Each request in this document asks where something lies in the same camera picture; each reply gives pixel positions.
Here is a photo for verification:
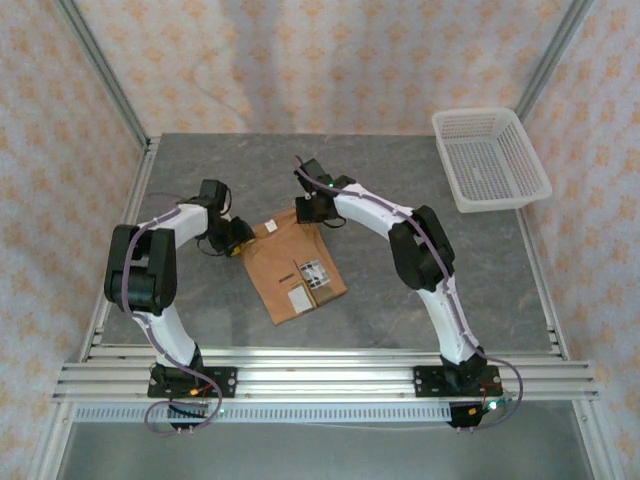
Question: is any aluminium side rail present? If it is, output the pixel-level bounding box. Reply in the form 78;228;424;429
78;135;162;362
514;207;571;362

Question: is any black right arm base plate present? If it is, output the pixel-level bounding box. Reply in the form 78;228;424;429
412;364;503;400

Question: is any aluminium mounting rail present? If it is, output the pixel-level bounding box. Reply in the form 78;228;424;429
52;348;600;401

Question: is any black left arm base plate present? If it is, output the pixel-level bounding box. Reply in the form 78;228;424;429
147;366;238;400

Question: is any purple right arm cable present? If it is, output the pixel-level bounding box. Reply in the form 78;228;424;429
293;155;526;432

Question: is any tan brown t-shirt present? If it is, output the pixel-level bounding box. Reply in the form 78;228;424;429
240;207;349;327

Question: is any orange connector power wire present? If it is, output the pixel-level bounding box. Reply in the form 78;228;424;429
467;382;519;419
167;382;214;416

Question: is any white perforated plastic basket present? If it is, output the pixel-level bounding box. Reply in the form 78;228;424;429
431;106;554;215

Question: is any aluminium frame leg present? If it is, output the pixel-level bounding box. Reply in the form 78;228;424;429
574;399;619;480
27;399;76;480

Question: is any grey slotted cable duct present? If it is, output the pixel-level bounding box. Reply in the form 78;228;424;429
72;402;454;425

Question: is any aluminium frame post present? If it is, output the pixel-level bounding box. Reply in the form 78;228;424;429
513;0;596;121
52;0;154;146

